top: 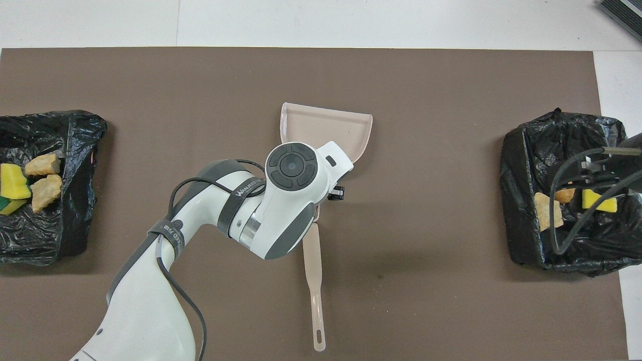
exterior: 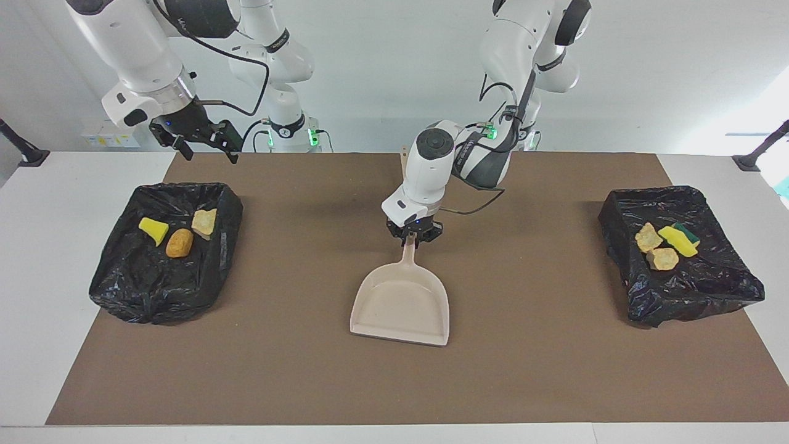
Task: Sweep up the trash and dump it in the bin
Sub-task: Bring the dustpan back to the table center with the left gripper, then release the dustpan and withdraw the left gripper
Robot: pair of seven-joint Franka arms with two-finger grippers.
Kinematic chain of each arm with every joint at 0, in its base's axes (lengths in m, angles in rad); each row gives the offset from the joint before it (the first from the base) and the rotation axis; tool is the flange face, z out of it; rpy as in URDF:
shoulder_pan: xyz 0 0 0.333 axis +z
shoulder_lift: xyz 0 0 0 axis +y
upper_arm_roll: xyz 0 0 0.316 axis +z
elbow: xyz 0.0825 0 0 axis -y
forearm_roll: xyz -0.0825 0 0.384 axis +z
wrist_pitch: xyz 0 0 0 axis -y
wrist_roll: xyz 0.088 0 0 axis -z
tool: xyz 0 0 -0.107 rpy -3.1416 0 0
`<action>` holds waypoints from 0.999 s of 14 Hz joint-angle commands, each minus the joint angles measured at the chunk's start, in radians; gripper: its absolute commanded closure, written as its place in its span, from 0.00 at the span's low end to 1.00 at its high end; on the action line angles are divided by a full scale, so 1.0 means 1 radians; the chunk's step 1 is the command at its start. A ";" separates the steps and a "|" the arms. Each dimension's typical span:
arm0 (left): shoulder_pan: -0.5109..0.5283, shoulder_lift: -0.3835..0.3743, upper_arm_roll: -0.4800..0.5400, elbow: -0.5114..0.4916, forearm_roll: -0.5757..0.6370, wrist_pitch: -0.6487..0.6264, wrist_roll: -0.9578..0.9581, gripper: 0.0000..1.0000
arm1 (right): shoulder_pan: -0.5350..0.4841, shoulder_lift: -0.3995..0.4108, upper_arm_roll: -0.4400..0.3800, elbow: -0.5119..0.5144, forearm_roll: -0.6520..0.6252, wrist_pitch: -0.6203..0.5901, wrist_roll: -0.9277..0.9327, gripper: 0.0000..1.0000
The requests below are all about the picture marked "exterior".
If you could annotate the black pole stand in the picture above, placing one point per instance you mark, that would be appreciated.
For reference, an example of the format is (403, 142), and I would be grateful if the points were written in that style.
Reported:
(749, 161)
(28, 154)

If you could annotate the yellow sponge green scrub top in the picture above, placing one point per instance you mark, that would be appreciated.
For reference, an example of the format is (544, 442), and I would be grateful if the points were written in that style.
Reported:
(689, 232)

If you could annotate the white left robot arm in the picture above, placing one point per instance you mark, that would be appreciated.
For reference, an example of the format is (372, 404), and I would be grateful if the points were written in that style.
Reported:
(431, 166)

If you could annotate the brown oval bread roll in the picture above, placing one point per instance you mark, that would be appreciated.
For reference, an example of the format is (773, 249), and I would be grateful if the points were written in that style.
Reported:
(179, 243)

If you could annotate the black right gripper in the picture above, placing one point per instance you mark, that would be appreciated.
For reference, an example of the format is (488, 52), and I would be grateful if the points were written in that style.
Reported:
(191, 123)

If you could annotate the small white yellow-labelled box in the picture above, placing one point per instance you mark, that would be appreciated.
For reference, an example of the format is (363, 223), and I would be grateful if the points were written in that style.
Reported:
(126, 140)
(92, 139)

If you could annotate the beige plastic dustpan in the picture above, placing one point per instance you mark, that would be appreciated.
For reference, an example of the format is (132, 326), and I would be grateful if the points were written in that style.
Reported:
(400, 308)

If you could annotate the plain yellow sponge piece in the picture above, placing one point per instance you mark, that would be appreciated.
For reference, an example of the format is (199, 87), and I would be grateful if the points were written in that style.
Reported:
(678, 242)
(154, 230)

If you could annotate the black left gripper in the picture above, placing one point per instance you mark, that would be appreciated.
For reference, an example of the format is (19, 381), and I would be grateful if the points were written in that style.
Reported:
(431, 229)

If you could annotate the teal object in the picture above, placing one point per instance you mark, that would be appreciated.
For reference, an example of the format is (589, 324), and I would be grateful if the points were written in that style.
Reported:
(784, 188)

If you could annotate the black bag lined bin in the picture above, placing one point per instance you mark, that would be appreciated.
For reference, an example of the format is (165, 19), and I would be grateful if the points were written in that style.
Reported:
(709, 283)
(154, 283)

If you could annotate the beige hand brush black bristles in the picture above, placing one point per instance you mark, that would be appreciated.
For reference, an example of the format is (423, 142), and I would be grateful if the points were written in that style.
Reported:
(404, 161)

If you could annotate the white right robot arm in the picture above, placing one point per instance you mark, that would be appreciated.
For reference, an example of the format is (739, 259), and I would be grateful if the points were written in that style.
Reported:
(135, 49)

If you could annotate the brown table mat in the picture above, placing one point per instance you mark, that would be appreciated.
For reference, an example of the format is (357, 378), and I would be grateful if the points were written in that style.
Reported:
(394, 382)

